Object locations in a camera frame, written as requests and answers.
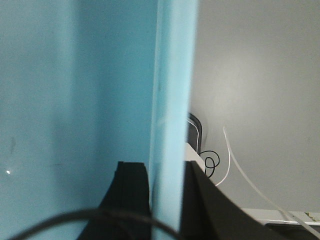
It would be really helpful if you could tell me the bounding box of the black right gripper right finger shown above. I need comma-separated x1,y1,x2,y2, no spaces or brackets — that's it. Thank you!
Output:
180,161,291,240

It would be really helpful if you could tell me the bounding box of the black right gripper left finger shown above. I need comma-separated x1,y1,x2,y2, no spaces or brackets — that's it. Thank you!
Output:
78,161,151,240

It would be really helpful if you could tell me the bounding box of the light blue plastic box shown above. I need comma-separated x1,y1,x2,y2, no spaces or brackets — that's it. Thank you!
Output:
0,0,199,240

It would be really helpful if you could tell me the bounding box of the white cable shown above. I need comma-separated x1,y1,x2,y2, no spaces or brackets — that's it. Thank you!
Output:
215,126,320,236

